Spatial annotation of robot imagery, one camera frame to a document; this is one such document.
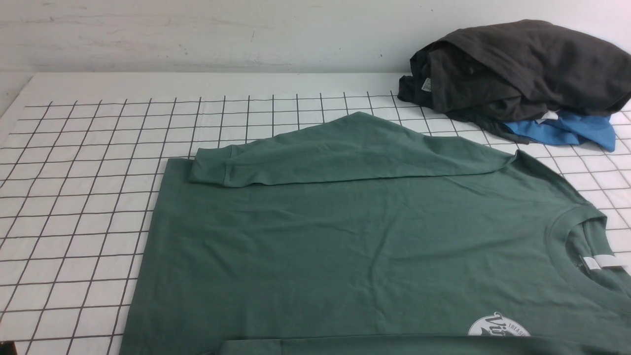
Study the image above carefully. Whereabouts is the green long-sleeve top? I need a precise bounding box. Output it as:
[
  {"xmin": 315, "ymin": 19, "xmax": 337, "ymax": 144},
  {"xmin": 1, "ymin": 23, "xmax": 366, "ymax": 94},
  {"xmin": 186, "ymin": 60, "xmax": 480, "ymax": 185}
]
[{"xmin": 119, "ymin": 112, "xmax": 630, "ymax": 355}]

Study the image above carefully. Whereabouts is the dark grey garment pile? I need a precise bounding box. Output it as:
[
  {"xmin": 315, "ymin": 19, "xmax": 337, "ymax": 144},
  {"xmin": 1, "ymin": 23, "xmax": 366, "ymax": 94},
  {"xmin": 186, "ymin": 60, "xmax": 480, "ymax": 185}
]
[{"xmin": 397, "ymin": 20, "xmax": 631, "ymax": 143}]

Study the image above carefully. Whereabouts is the white grid-patterned mat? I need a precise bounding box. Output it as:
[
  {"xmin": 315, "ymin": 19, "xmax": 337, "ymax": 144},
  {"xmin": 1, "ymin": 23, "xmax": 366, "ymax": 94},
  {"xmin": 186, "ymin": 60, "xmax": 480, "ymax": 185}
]
[{"xmin": 0, "ymin": 91, "xmax": 631, "ymax": 355}]

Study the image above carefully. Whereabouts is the blue garment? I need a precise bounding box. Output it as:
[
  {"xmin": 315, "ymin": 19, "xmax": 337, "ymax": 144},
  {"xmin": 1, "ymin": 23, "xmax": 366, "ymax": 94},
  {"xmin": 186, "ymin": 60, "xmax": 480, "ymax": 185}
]
[{"xmin": 502, "ymin": 110, "xmax": 616, "ymax": 151}]

